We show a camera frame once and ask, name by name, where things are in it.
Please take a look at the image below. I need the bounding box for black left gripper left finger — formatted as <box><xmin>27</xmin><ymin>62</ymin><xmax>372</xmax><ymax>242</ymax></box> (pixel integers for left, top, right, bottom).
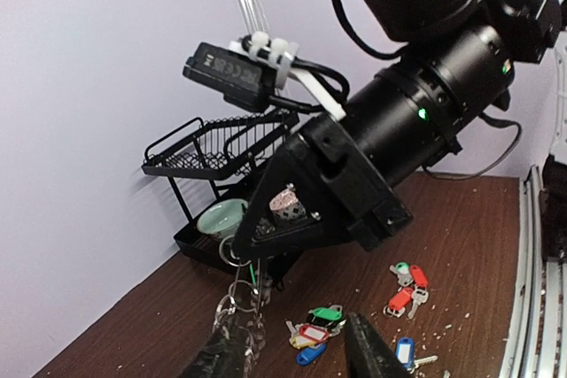
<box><xmin>178</xmin><ymin>312</ymin><xmax>266</xmax><ymax>378</ymax></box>

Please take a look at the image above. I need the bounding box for blue key tag lower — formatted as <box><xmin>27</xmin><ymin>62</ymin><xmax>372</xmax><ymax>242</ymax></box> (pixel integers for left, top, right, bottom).
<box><xmin>395</xmin><ymin>337</ymin><xmax>439</xmax><ymax>373</ymax></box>

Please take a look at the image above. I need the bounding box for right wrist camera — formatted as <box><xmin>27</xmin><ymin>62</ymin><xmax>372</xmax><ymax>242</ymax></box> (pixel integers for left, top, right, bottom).
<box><xmin>183</xmin><ymin>31</ymin><xmax>350</xmax><ymax>121</ymax></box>

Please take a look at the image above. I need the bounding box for metal disc with key rings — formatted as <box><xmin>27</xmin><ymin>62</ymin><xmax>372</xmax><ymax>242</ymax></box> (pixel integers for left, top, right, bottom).
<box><xmin>213</xmin><ymin>235</ymin><xmax>270</xmax><ymax>357</ymax></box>

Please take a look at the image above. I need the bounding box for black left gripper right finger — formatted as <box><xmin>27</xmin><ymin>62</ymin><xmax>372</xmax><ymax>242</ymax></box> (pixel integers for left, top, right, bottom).
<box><xmin>344</xmin><ymin>312</ymin><xmax>411</xmax><ymax>378</ymax></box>

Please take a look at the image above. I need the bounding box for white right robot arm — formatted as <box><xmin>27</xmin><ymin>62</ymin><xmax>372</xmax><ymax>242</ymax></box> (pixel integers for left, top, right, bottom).
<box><xmin>232</xmin><ymin>0</ymin><xmax>566</xmax><ymax>259</ymax></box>

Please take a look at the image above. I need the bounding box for black wire dish rack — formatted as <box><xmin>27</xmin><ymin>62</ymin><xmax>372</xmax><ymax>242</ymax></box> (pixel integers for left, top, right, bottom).
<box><xmin>142</xmin><ymin>109</ymin><xmax>299</xmax><ymax>275</ymax></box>

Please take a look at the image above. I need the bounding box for aluminium front rail base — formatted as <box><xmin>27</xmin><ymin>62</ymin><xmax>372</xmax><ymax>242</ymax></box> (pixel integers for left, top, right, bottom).
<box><xmin>499</xmin><ymin>166</ymin><xmax>566</xmax><ymax>377</ymax></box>

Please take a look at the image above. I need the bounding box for pink patterned bowl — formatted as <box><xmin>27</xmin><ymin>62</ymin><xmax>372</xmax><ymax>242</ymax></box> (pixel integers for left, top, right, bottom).
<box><xmin>268</xmin><ymin>189</ymin><xmax>306</xmax><ymax>221</ymax></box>

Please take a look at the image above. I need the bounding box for red key tag bunch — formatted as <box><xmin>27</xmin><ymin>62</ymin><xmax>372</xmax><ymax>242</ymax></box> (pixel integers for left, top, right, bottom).
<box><xmin>383</xmin><ymin>262</ymin><xmax>430</xmax><ymax>320</ymax></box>

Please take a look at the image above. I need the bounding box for mixed colour key tag bunch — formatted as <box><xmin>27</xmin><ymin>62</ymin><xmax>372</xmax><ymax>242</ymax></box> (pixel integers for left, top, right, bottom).
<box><xmin>285</xmin><ymin>305</ymin><xmax>346</xmax><ymax>366</ymax></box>

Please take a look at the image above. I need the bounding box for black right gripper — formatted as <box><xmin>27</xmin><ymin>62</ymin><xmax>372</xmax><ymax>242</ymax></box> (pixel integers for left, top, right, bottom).
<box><xmin>233</xmin><ymin>114</ymin><xmax>413</xmax><ymax>259</ymax></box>

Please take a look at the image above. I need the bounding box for green key tag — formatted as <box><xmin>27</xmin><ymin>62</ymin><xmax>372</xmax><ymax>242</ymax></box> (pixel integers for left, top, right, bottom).
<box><xmin>248</xmin><ymin>262</ymin><xmax>259</xmax><ymax>295</ymax></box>

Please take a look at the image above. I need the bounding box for celadon green bowl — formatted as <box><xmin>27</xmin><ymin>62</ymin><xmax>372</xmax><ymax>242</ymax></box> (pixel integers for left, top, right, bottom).
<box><xmin>196</xmin><ymin>198</ymin><xmax>248</xmax><ymax>240</ymax></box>

